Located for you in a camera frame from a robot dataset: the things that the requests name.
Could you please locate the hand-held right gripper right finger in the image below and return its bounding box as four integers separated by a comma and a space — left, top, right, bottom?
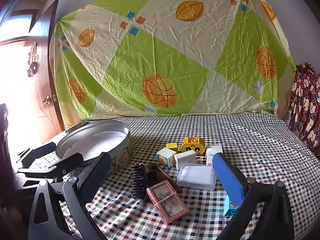
212, 152, 295, 240

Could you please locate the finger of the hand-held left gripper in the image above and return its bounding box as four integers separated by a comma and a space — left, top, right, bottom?
18, 152, 85, 179
19, 142, 58, 168

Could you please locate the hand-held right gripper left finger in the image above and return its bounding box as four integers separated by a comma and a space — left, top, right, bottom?
28, 152, 112, 240

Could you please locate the light blue toy block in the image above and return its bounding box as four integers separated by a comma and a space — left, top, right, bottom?
223, 194, 239, 217

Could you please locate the white box red label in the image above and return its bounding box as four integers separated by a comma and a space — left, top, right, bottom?
205, 144, 223, 166

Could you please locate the translucent plastic box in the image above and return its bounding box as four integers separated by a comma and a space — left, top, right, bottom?
176, 163, 217, 192

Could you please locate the round metal tin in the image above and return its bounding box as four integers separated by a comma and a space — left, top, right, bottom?
55, 119, 132, 174

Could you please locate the yellow face toy block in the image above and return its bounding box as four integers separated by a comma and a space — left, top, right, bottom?
181, 137, 206, 153

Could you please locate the pink framed box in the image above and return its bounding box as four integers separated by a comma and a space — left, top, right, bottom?
146, 181, 190, 224

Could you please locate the checkered bed sheet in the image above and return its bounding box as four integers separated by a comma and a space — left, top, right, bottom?
15, 112, 320, 240

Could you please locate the black smartphone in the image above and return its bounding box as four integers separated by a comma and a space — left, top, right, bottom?
67, 120, 89, 132

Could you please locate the white charger box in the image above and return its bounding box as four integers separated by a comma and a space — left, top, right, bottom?
174, 150, 197, 170

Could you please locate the brass door knob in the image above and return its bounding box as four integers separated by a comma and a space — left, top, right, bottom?
42, 94, 57, 105

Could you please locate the wooden door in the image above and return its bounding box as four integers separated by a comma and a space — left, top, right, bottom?
0, 0, 65, 143

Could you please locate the white printed toy block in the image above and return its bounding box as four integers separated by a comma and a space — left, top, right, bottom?
156, 147, 175, 168

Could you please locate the hanging door ornament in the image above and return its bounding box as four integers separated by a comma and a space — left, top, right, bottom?
26, 42, 40, 78

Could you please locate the red floral cloth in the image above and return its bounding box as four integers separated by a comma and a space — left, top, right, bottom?
287, 62, 320, 155

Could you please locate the basketball print green sheet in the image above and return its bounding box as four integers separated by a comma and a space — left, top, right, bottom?
54, 0, 297, 128

